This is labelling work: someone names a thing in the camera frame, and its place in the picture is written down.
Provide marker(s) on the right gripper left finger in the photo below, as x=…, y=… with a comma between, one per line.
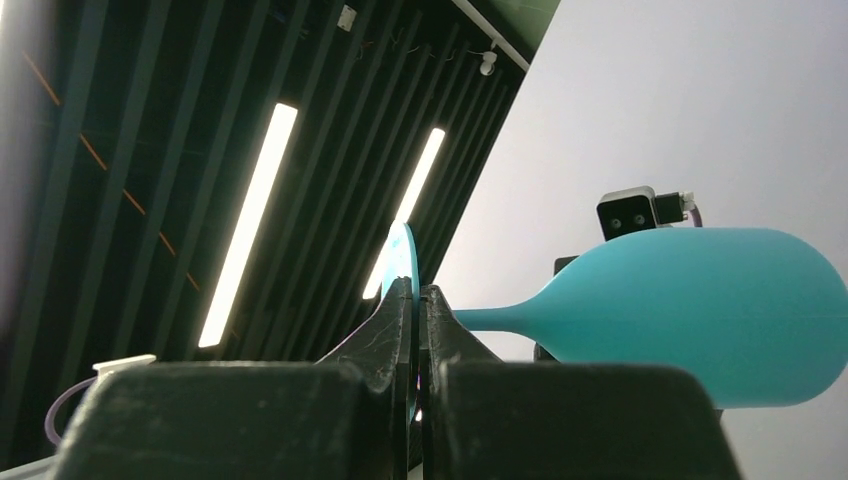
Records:
x=346, y=416

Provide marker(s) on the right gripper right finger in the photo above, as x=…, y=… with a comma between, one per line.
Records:
x=485, y=418

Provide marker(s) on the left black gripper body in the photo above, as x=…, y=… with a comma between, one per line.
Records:
x=540, y=354

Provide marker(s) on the cyan wine glass back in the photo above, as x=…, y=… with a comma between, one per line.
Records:
x=756, y=317

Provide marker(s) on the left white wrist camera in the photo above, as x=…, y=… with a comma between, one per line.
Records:
x=640, y=208

